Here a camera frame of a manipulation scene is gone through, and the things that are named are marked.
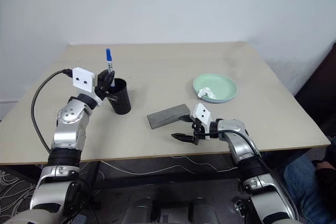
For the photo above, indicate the crumpled white tissue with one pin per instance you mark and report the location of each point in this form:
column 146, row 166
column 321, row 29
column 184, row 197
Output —
column 206, row 92

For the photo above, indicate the person in blue jeans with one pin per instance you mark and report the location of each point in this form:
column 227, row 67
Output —
column 304, row 182

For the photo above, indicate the blue capped white marker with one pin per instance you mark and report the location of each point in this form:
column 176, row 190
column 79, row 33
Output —
column 108, row 57

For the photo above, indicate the black table frame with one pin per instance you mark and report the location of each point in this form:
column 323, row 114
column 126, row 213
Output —
column 162, row 179

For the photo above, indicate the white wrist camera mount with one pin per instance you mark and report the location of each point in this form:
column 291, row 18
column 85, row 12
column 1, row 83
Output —
column 202, row 113
column 82, row 79

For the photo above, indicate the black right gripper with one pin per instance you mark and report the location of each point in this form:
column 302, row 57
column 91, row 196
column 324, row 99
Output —
column 198, row 132

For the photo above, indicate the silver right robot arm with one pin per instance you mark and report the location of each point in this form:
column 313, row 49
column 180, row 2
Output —
column 246, row 155

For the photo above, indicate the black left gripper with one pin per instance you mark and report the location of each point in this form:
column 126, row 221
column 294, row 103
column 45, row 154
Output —
column 103, row 90

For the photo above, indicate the black mesh cup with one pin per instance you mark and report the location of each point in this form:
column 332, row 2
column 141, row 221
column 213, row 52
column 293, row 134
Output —
column 121, row 100

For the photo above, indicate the grey rounded robot leg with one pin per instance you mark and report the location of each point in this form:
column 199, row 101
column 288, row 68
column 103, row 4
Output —
column 139, row 209
column 206, row 209

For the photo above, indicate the dark brown furniture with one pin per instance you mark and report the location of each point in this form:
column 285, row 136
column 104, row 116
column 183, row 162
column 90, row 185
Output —
column 320, row 85

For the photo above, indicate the grey glasses case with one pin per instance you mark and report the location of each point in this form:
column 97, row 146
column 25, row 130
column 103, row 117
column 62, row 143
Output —
column 165, row 117

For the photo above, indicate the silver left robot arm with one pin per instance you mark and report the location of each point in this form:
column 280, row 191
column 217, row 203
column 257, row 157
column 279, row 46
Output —
column 68, row 129

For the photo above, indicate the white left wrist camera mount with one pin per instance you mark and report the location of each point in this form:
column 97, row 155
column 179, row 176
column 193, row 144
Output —
column 82, row 79

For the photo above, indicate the mint green plate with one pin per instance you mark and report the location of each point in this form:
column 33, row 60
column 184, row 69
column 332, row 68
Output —
column 223, row 101
column 218, row 85

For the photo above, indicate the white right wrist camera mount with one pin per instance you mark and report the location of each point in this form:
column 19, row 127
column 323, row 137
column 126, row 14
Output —
column 202, row 113

